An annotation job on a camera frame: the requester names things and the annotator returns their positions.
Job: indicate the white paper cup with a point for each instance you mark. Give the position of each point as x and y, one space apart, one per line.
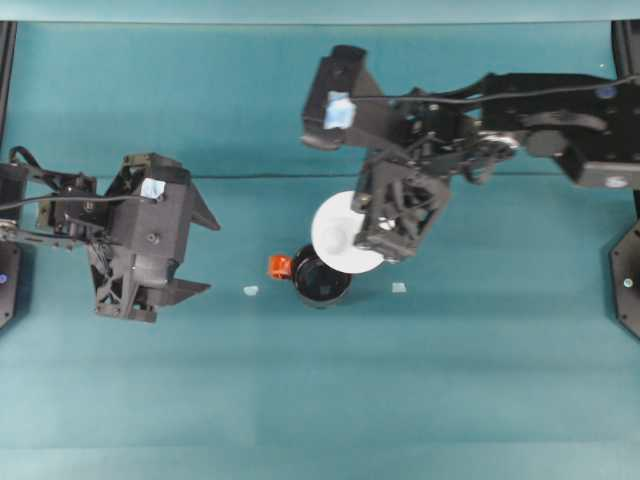
335 235

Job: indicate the small white paper scrap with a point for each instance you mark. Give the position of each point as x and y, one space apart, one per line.
251 290
398 288

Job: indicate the blue-green table cloth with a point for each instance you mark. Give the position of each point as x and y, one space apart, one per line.
320 400

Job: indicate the blue-green backdrop cloth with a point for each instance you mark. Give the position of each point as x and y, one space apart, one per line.
200 10

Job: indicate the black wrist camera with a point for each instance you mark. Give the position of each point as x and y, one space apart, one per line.
340 75
150 225

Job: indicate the black frame post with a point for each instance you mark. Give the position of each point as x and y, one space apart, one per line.
627 45
6 75

